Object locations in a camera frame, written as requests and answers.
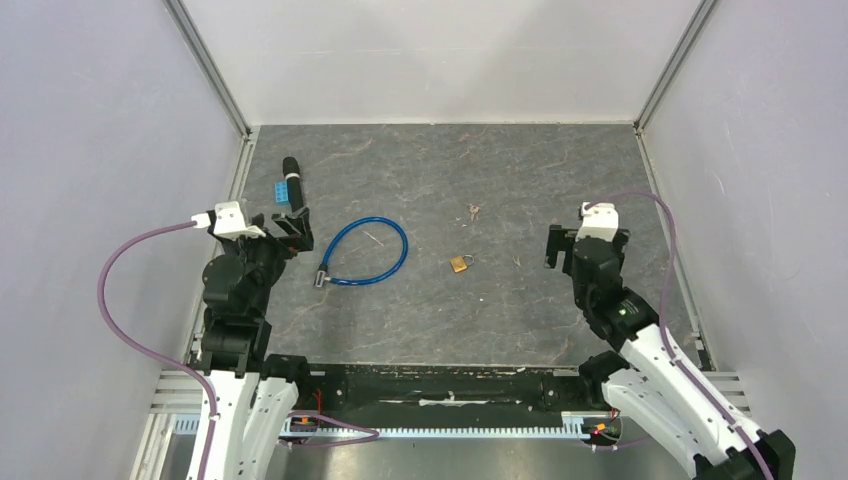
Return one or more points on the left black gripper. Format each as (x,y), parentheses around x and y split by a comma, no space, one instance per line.
(289,245)

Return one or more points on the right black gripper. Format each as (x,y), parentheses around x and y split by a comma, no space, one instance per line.
(559,239)

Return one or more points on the small key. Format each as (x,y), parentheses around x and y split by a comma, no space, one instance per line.
(474,211)

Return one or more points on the brass padlock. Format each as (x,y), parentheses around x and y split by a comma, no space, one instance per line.
(461,263)

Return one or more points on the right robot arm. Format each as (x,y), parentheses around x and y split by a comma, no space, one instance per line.
(646,376)

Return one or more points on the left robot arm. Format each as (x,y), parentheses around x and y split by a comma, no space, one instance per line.
(246,392)

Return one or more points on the blue toy brick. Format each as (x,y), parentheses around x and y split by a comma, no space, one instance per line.
(281,193)

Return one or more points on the black microphone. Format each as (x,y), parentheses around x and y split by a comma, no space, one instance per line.
(292,177)

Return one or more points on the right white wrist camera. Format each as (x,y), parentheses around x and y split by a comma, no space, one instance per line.
(598,221)

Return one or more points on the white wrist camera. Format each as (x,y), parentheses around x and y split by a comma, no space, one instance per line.
(227,220)
(598,221)

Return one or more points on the blue cable lock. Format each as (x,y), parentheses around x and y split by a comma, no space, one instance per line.
(365,252)

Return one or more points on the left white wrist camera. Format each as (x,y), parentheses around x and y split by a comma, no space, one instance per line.
(227,220)

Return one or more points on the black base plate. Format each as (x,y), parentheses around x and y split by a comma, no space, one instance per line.
(455,396)

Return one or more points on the slotted cable duct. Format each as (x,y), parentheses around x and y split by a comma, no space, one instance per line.
(573,427)

